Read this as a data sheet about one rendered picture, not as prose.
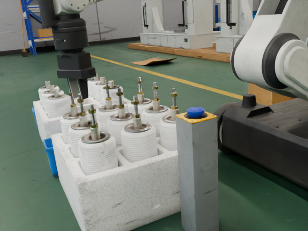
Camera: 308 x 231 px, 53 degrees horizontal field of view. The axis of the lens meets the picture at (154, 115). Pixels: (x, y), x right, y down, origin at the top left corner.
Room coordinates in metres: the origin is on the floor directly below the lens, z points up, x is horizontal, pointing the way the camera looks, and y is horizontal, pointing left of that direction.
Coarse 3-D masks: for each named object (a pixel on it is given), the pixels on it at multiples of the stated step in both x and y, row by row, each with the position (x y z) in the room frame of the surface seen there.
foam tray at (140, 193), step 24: (72, 168) 0.72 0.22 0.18; (120, 168) 0.70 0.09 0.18; (144, 168) 0.71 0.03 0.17; (168, 168) 0.74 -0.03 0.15; (72, 192) 0.74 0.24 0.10; (96, 192) 0.66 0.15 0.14; (120, 192) 0.68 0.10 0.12; (144, 192) 0.71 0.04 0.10; (168, 192) 0.74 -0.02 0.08; (96, 216) 0.65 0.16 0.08; (120, 216) 0.68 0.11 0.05; (144, 216) 0.71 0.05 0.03
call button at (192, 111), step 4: (188, 108) 0.68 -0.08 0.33; (192, 108) 0.68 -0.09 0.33; (196, 108) 0.67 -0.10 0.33; (200, 108) 0.67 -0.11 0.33; (188, 112) 0.66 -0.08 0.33; (192, 112) 0.65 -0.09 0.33; (196, 112) 0.65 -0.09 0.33; (200, 112) 0.65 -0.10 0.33; (204, 112) 0.66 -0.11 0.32; (192, 116) 0.66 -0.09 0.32; (196, 116) 0.65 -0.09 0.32; (200, 116) 0.66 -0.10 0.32
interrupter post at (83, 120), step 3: (81, 117) 0.84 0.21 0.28; (84, 117) 0.84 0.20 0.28; (81, 120) 0.84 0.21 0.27; (84, 120) 0.84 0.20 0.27; (87, 120) 0.85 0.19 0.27; (81, 123) 0.84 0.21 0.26; (84, 123) 0.84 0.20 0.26; (87, 123) 0.84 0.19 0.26; (81, 126) 0.84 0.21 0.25; (84, 126) 0.84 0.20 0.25
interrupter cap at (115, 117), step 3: (114, 114) 0.92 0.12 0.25; (117, 114) 0.92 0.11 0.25; (126, 114) 0.92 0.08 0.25; (129, 114) 0.91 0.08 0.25; (132, 114) 0.91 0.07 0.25; (111, 117) 0.90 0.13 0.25; (114, 117) 0.89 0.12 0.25; (117, 117) 0.90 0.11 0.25; (126, 117) 0.89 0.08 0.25; (129, 117) 0.88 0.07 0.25; (132, 117) 0.88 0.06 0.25; (111, 120) 0.88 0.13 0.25; (114, 120) 0.87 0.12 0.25; (117, 120) 0.86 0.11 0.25; (120, 120) 0.86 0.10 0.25; (123, 120) 0.86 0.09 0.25; (126, 120) 0.86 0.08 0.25
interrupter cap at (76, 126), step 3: (90, 120) 0.88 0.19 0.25; (75, 123) 0.87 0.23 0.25; (78, 123) 0.86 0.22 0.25; (90, 123) 0.86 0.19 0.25; (72, 126) 0.84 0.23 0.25; (75, 126) 0.84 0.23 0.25; (78, 126) 0.84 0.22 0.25; (87, 126) 0.83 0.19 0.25; (75, 129) 0.82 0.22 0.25; (78, 129) 0.81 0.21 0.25; (81, 129) 0.81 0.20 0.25; (84, 129) 0.81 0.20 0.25
